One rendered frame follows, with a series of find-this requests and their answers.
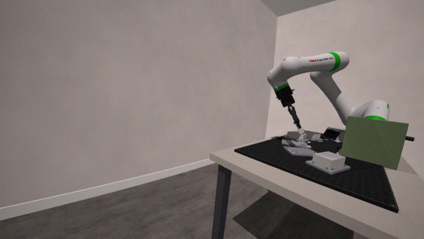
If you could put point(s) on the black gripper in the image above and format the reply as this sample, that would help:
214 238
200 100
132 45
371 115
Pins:
288 101

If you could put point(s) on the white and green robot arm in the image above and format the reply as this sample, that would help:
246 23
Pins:
291 66

